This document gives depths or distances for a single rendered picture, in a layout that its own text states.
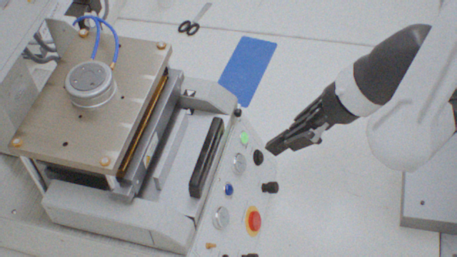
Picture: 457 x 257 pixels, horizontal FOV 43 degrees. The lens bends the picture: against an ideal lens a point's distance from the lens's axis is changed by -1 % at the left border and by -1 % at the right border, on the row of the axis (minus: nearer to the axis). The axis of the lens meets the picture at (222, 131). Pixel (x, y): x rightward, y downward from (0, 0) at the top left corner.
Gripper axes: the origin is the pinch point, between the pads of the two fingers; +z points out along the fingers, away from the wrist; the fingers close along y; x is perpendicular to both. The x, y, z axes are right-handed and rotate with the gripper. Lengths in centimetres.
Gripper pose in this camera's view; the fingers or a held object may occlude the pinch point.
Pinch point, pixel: (281, 143)
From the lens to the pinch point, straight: 112.2
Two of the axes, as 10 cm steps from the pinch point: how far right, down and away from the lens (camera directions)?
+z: -5.0, 4.0, 7.7
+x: 7.8, 5.8, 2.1
